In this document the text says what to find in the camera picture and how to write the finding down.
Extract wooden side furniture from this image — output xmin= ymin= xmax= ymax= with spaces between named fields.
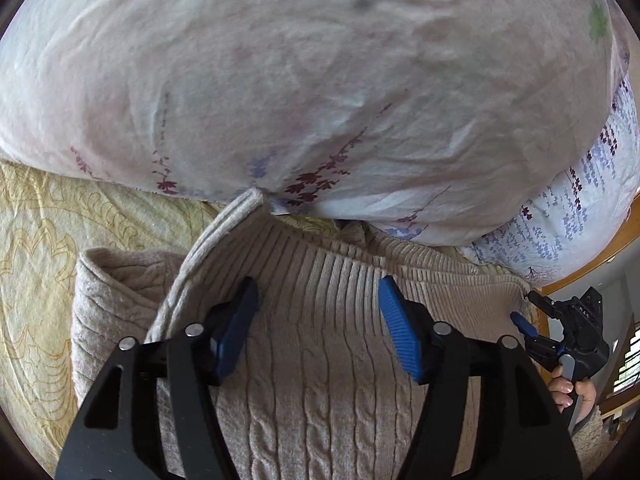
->
xmin=597 ymin=312 xmax=640 ymax=426

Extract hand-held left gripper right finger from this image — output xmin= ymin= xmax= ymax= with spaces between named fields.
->
xmin=378 ymin=275 xmax=584 ymax=480

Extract beige cable-knit sweater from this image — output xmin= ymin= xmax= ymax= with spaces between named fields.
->
xmin=70 ymin=189 xmax=556 ymax=480

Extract person's right hand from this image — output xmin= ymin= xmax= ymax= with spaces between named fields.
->
xmin=548 ymin=363 xmax=599 ymax=416

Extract pale pink floral pillow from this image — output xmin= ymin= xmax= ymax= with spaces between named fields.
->
xmin=0 ymin=0 xmax=632 ymax=247

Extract white pillow with violet flowers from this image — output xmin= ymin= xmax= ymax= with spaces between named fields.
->
xmin=460 ymin=35 xmax=640 ymax=282

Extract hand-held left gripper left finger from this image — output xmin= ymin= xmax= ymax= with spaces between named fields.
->
xmin=55 ymin=276 xmax=261 ymax=480

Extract yellow patterned bed sheet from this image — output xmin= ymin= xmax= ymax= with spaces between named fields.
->
xmin=0 ymin=159 xmax=381 ymax=480

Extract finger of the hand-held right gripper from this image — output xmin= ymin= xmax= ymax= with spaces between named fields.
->
xmin=524 ymin=291 xmax=569 ymax=320
xmin=510 ymin=311 xmax=569 ymax=374

